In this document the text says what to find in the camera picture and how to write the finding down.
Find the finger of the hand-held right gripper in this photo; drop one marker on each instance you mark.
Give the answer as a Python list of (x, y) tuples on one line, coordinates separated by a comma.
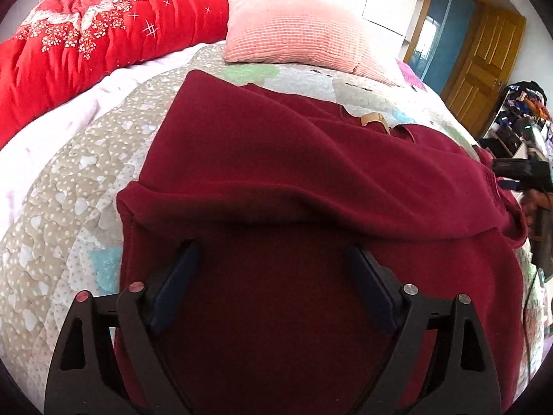
[(518, 173)]

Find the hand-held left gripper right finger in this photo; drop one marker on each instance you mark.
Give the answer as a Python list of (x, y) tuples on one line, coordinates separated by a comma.
[(370, 289)]

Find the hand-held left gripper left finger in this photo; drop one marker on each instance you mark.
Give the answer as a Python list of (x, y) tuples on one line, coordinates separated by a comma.
[(175, 285)]

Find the maroon sweater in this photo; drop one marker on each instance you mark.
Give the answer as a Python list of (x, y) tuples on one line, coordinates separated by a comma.
[(281, 173)]

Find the person's right hand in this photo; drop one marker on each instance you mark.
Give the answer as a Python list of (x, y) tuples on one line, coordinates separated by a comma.
[(535, 205)]

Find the white cluttered shelf unit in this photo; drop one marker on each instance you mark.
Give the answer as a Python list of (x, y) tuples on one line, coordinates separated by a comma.
[(514, 108)]

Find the wooden door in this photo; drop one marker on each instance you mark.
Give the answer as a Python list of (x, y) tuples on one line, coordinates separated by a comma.
[(484, 69)]

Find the patchwork heart quilt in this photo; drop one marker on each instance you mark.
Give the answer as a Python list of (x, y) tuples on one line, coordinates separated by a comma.
[(86, 190)]

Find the purple pillow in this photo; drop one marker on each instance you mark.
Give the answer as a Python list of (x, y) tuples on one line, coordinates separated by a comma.
[(410, 75)]

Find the blue glass doorway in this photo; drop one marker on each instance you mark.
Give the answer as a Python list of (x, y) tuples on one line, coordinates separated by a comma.
[(445, 30)]

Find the red floral quilt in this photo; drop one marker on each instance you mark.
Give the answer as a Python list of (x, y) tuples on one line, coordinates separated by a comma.
[(86, 52)]

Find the pink ribbed pillow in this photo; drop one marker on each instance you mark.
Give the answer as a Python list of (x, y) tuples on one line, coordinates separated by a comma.
[(293, 30)]

